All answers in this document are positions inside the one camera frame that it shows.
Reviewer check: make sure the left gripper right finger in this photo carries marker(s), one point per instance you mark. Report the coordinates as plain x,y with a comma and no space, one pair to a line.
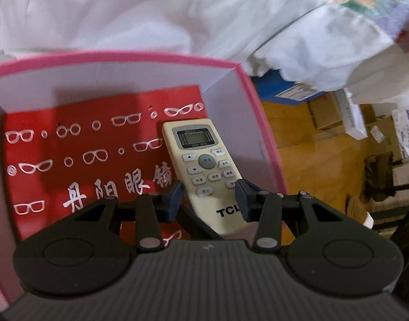
318,245

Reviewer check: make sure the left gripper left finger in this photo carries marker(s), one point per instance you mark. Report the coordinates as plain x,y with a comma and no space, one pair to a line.
93,248

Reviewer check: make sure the cream TCL remote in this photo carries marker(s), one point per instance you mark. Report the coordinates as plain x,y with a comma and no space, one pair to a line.
208,173

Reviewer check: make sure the pink cardboard box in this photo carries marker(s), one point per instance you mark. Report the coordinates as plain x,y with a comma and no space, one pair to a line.
77,127

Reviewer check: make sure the cardboard boxes under bed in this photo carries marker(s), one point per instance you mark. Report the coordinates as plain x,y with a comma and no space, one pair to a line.
337,150

